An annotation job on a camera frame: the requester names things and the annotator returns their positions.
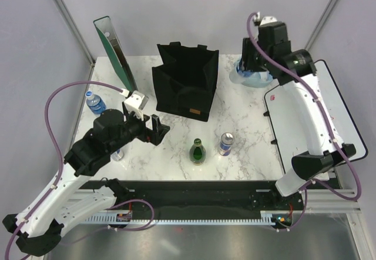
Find Red Bull can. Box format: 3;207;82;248
219;132;234;156
111;149;124;161

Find blue label water bottle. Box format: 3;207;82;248
229;60;246;84

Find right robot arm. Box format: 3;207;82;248
241;14;356;209

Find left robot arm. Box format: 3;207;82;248
2;109;170;256

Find black canvas bag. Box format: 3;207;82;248
152;42;219;122

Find light blue headphones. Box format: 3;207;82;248
241;70;273;88

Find green glass bottle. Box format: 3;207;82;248
189;138;206;165

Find water bottle on table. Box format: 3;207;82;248
85;91;106;115

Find whiteboard with red writing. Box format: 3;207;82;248
264;59;368;172

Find green file holder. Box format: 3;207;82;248
93;16;137;91

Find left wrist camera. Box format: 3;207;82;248
120;89;149;121

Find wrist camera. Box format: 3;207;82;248
120;89;149;121
253;12;278;27

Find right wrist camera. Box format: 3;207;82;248
253;12;278;27

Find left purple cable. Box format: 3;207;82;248
4;82;126;260

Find purple cable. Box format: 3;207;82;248
4;82;126;260
246;12;362;202

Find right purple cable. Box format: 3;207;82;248
246;12;362;202

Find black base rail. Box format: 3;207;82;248
82;179;303;219

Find right aluminium frame post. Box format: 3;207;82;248
304;0;341;60

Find aluminium frame post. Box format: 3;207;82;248
304;0;341;60
53;0;95;66

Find white cable duct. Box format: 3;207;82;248
82;211;293;226

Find left aluminium frame post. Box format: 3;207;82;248
53;0;95;66

